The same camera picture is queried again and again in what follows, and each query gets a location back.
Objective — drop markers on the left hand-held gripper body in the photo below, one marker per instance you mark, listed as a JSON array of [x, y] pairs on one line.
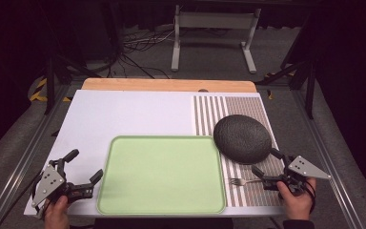
[[49, 184]]

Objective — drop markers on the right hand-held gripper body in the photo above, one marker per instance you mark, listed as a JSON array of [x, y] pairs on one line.
[[306, 167]]

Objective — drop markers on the silver fork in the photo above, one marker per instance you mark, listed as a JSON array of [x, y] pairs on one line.
[[239, 181]]

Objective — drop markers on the dark speckled oval plate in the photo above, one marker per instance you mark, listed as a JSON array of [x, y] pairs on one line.
[[242, 139]]

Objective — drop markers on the person's left hand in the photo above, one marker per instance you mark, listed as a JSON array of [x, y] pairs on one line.
[[57, 213]]

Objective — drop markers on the person's right hand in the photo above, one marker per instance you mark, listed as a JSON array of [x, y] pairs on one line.
[[297, 205]]

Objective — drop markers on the light green tray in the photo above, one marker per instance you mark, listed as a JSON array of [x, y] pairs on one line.
[[162, 176]]

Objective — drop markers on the black tripod stand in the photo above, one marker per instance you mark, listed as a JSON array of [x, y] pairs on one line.
[[51, 79], [309, 86]]

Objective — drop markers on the striped placemat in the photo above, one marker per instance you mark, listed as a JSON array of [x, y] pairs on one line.
[[209, 109]]

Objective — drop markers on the white metal stand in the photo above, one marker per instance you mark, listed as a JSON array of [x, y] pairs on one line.
[[214, 20]]

